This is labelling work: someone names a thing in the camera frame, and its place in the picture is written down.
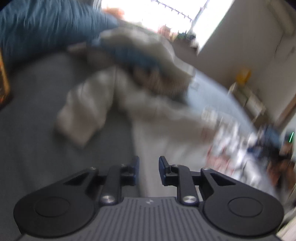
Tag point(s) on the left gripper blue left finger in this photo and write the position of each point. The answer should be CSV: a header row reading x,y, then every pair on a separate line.
x,y
135,170

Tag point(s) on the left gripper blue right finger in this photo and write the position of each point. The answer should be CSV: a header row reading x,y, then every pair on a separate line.
x,y
164,171

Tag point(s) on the white bear print sweatshirt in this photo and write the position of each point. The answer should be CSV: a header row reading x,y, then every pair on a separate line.
x,y
162,127

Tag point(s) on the dark clothes on windowsill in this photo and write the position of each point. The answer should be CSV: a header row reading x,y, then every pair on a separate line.
x,y
186,39

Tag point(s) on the grey bed sheet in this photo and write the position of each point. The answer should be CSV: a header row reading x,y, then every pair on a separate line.
x,y
33,154

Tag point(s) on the white and green desk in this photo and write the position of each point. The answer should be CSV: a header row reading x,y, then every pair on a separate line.
x,y
253,106

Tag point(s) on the light blue garment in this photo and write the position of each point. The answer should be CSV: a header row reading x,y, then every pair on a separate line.
x,y
130,56

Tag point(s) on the stack of folded jeans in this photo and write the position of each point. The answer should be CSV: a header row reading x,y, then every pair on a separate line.
x,y
267,144

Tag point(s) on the cream fleece garment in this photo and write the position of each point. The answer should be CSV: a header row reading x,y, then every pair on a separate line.
x,y
153,45

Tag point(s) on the yellow box on desk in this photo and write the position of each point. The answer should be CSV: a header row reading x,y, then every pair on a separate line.
x,y
243,76

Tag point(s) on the pink pot on windowsill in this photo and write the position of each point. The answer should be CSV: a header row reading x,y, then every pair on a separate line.
x,y
164,31

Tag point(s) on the smartphone with lit screen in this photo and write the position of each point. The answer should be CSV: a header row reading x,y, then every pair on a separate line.
x,y
5,95

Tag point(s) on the orange object on windowsill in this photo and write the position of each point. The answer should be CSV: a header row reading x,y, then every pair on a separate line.
x,y
117,13

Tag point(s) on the blue duvet roll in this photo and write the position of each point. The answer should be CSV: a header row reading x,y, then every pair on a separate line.
x,y
33,28

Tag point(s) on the wall air conditioner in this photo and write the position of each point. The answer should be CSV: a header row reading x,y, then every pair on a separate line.
x,y
282,16

